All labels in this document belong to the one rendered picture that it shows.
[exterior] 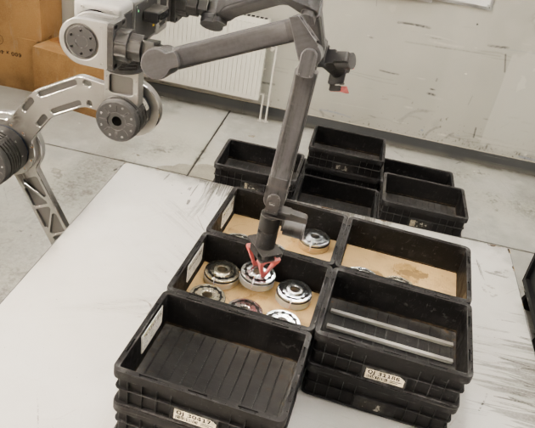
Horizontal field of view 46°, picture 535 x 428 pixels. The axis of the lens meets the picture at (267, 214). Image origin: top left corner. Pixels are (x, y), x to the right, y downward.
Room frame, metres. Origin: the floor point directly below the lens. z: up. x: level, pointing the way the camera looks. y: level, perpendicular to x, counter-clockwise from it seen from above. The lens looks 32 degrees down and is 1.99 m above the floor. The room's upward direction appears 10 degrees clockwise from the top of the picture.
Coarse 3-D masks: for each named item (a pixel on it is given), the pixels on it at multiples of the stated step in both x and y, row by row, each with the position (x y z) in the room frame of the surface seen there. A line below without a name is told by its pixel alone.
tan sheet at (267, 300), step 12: (204, 264) 1.51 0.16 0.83; (240, 288) 1.43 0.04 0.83; (276, 288) 1.46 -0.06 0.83; (228, 300) 1.37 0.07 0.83; (252, 300) 1.38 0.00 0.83; (264, 300) 1.39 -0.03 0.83; (312, 300) 1.43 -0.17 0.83; (264, 312) 1.34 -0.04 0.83; (300, 312) 1.37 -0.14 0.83; (312, 312) 1.38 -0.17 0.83
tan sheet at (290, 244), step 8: (240, 216) 1.81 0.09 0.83; (232, 224) 1.75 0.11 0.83; (240, 224) 1.76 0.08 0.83; (248, 224) 1.77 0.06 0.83; (256, 224) 1.78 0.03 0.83; (224, 232) 1.70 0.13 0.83; (232, 232) 1.71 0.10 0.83; (240, 232) 1.72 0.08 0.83; (248, 232) 1.72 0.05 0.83; (256, 232) 1.73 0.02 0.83; (280, 232) 1.76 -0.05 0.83; (280, 240) 1.71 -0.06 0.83; (288, 240) 1.71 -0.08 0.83; (296, 240) 1.72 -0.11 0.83; (288, 248) 1.67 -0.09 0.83; (296, 248) 1.68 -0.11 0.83; (312, 256) 1.64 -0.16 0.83; (320, 256) 1.65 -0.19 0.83; (328, 256) 1.66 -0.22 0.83
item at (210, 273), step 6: (210, 264) 1.47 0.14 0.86; (216, 264) 1.48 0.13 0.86; (228, 264) 1.49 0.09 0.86; (210, 270) 1.45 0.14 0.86; (234, 270) 1.47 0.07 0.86; (210, 276) 1.42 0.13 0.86; (216, 276) 1.42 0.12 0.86; (222, 276) 1.43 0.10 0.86; (228, 276) 1.43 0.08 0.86; (234, 276) 1.44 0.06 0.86; (222, 282) 1.41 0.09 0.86; (228, 282) 1.41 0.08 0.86
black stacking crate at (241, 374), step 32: (192, 320) 1.22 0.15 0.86; (224, 320) 1.21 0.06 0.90; (160, 352) 1.13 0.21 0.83; (192, 352) 1.14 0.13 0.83; (224, 352) 1.16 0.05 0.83; (256, 352) 1.18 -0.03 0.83; (288, 352) 1.18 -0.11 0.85; (128, 384) 0.96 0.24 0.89; (192, 384) 1.04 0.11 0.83; (224, 384) 1.06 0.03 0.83; (256, 384) 1.08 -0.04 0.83; (288, 384) 1.09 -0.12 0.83; (160, 416) 0.94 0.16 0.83; (224, 416) 0.92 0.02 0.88; (288, 416) 1.00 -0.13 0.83
